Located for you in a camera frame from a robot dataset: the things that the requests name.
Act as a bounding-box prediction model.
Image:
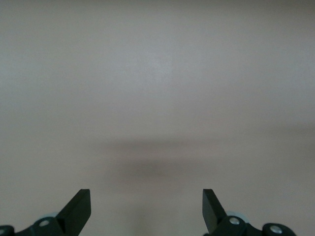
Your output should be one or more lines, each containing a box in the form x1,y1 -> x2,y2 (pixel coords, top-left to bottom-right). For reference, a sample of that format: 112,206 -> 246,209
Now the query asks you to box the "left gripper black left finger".
0,188 -> 92,236

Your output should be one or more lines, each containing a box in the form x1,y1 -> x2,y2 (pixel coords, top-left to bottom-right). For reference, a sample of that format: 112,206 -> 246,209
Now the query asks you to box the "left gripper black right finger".
202,188 -> 297,236

